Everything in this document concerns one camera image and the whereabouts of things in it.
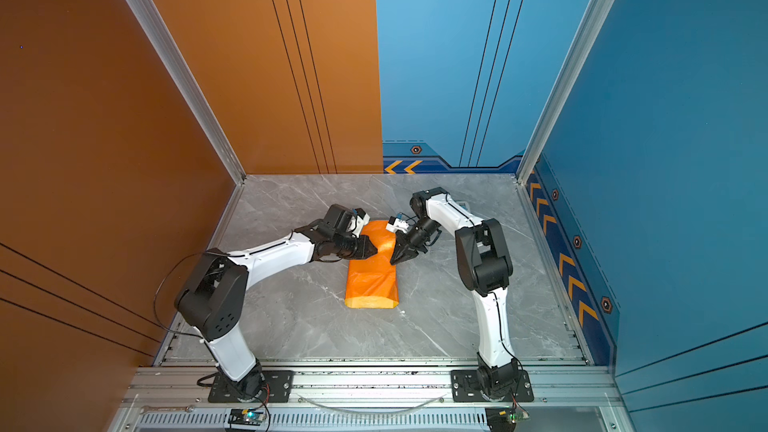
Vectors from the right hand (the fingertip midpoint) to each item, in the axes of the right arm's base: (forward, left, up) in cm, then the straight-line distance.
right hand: (393, 261), depth 88 cm
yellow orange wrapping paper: (-7, +6, +1) cm, 9 cm away
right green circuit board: (-37, -26, -9) cm, 46 cm away
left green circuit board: (-37, +35, -8) cm, 52 cm away
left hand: (+4, +5, +1) cm, 6 cm away
